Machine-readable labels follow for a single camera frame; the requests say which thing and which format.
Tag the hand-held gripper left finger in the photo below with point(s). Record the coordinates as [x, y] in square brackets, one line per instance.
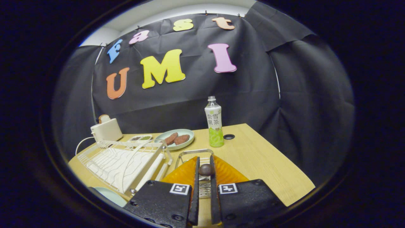
[195, 196]

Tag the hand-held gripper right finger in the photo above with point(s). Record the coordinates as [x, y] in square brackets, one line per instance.
[215, 199]

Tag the brown wooden spoon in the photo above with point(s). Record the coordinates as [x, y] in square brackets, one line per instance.
[205, 170]

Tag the pale green plate with meat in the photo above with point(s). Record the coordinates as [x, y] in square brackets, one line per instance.
[177, 147]

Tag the brown fried meat piece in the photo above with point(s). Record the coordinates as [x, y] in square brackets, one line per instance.
[171, 138]
[182, 139]

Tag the green tea bottle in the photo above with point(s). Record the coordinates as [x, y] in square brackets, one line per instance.
[215, 126]

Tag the white divided grain tray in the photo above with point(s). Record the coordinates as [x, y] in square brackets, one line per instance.
[139, 138]

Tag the white toaster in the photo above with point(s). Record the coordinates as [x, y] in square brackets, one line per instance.
[107, 131]

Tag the bread slice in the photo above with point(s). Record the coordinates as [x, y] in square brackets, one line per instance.
[104, 118]

